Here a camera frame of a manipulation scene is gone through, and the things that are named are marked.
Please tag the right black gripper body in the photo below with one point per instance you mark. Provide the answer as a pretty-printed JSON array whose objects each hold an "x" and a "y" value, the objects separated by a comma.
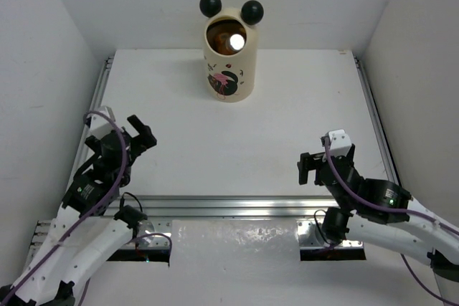
[{"x": 345, "y": 160}]

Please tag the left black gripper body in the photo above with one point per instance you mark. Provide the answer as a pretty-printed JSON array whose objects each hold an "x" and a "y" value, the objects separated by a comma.
[{"x": 126, "y": 140}]

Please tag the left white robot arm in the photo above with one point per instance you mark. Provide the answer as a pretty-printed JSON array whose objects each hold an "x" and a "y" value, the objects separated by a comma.
[{"x": 79, "y": 240}]

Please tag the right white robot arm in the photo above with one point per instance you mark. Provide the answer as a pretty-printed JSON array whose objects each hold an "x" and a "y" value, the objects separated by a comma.
[{"x": 380, "y": 212}]

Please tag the cream cat trash bin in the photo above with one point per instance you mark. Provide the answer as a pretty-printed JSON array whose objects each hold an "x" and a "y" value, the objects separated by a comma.
[{"x": 230, "y": 78}]

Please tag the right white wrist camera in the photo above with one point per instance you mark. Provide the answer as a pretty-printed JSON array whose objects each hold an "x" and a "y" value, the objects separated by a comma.
[{"x": 338, "y": 142}]

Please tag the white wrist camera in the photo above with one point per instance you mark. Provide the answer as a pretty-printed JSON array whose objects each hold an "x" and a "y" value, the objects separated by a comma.
[
  {"x": 98, "y": 126},
  {"x": 338, "y": 142}
]

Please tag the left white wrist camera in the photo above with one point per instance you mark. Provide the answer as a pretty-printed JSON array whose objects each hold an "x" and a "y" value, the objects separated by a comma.
[{"x": 98, "y": 126}]

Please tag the aluminium table edge rail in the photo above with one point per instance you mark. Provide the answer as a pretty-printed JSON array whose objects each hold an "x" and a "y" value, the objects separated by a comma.
[{"x": 231, "y": 207}]

